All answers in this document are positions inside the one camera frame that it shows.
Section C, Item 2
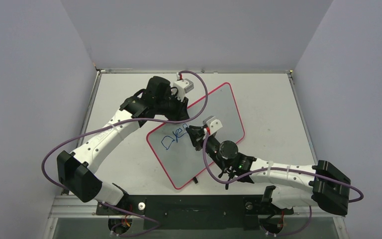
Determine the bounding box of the pink-framed whiteboard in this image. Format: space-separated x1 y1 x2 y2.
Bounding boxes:
146 82 245 190

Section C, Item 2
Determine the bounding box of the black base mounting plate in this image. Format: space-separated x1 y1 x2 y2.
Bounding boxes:
96 194 294 231

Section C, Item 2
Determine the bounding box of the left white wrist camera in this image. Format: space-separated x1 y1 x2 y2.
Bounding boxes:
171 73 194 102

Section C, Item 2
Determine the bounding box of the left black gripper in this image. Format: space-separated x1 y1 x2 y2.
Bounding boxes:
155 91 189 124

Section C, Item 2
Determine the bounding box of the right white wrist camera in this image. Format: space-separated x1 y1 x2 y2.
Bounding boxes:
203 116 223 135

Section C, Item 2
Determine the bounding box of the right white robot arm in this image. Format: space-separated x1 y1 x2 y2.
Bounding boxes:
186 125 351 216

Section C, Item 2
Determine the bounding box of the aluminium front rail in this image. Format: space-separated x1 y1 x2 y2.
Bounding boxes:
48 195 341 219

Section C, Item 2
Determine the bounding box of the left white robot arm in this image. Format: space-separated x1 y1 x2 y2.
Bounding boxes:
57 76 194 214

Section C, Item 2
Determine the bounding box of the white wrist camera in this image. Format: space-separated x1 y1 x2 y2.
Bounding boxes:
203 116 223 135
171 73 194 102

